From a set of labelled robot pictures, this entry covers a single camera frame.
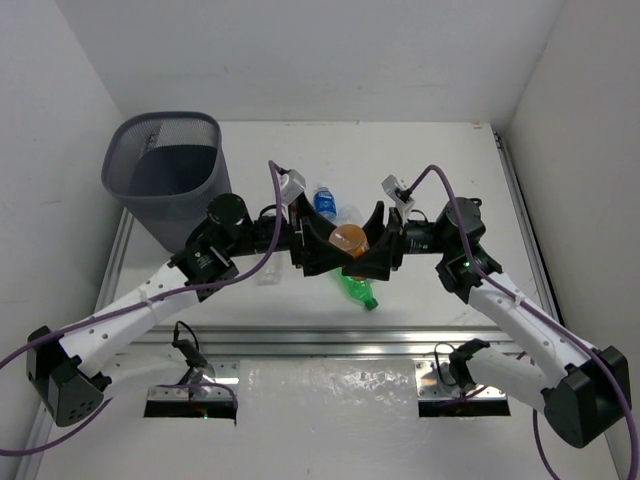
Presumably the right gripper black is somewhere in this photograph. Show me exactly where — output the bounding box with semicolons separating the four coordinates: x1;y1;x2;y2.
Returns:
341;200;453;279

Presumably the orange plastic bottle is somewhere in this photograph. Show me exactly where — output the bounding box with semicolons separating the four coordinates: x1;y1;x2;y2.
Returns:
329;224;369;258

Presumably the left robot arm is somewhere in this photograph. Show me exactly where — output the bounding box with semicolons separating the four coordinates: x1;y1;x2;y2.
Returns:
26;193;353;427

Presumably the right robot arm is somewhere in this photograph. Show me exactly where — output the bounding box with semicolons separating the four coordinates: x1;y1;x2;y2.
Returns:
348;197;632;448

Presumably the grey mesh waste bin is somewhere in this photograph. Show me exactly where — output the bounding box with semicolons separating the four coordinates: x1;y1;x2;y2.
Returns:
101;111;232;253

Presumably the clear bottle blue label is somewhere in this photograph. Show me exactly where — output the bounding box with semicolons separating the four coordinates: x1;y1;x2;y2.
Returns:
312;182;337;223

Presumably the clear bottle lying diagonal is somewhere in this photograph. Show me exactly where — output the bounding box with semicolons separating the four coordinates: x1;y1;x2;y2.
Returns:
336;204;365;227

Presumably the green plastic bottle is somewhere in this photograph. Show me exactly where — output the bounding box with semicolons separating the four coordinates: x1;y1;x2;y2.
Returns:
331;269;378;311

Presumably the clear bottle white cap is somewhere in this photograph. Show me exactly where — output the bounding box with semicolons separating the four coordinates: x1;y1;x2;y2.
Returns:
256;264;283;286

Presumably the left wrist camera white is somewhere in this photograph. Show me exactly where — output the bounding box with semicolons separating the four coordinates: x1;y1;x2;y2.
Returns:
279;169;306;205

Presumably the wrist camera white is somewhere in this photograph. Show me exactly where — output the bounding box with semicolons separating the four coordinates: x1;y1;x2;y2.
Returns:
381;175;414;211
279;169;306;205

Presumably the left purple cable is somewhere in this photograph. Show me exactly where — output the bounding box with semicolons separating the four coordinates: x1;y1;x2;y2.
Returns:
0;159;296;456

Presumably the purple cable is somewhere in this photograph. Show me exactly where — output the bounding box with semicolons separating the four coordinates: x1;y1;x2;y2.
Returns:
407;164;634;480
0;159;296;456

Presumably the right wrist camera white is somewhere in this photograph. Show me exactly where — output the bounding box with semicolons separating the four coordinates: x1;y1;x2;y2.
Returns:
381;175;414;211

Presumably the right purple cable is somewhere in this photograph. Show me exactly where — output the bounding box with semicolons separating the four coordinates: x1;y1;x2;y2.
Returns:
407;164;634;480

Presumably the aluminium rail frame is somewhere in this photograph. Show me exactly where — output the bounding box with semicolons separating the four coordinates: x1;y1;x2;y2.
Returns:
37;124;599;416

